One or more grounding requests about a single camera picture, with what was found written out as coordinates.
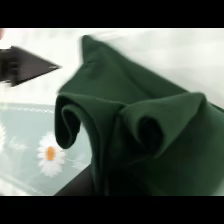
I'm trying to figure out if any dark green garment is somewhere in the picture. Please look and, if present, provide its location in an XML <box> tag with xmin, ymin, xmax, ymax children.
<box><xmin>54</xmin><ymin>34</ymin><xmax>224</xmax><ymax>197</ymax></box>

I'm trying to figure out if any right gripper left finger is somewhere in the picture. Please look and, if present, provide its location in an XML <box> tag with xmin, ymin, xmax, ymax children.
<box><xmin>0</xmin><ymin>45</ymin><xmax>63</xmax><ymax>88</ymax></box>

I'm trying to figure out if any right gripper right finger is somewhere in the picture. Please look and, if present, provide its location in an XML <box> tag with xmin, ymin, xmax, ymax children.
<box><xmin>54</xmin><ymin>164</ymin><xmax>98</xmax><ymax>197</ymax></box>

